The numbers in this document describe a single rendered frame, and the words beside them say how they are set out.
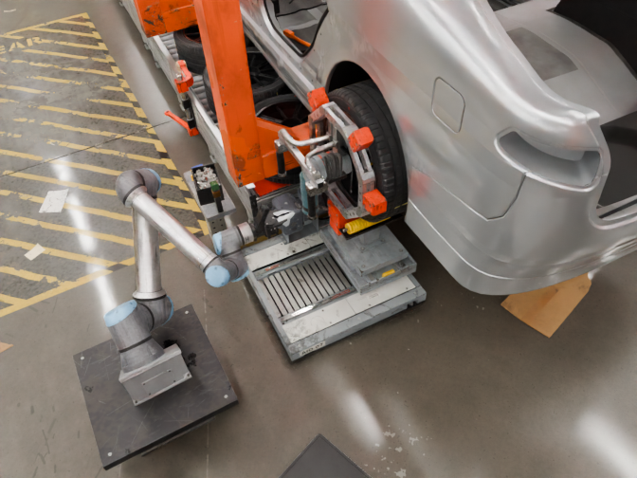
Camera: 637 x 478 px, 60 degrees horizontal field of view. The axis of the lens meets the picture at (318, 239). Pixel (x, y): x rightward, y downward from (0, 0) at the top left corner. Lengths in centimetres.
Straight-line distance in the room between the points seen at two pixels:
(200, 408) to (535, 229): 157
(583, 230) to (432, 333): 130
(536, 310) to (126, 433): 218
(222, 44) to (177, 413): 163
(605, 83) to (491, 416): 176
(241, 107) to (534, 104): 152
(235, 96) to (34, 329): 174
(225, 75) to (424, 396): 181
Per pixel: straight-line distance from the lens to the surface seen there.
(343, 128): 243
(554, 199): 187
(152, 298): 263
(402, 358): 298
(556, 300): 337
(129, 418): 265
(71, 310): 349
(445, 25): 197
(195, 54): 450
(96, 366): 284
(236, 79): 271
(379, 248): 312
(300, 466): 237
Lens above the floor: 256
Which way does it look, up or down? 48 degrees down
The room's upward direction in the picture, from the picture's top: 3 degrees counter-clockwise
